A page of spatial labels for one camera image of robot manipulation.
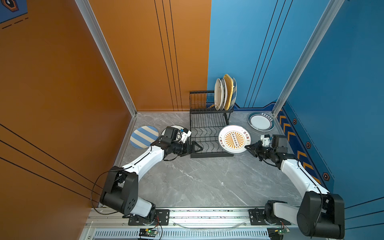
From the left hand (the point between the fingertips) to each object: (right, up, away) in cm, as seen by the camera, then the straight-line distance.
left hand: (198, 148), depth 82 cm
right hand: (+27, +1, +2) cm, 27 cm away
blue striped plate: (-39, +5, +23) cm, 46 cm away
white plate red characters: (+15, +31, 0) cm, 35 cm away
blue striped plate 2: (+21, +31, 0) cm, 37 cm away
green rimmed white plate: (+48, +16, +31) cm, 60 cm away
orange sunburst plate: (+21, +5, +5) cm, 22 cm away
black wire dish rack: (+2, +19, +30) cm, 36 cm away
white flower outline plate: (-11, +11, +12) cm, 20 cm away
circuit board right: (+39, -37, -13) cm, 55 cm away
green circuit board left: (-24, -38, -12) cm, 47 cm away
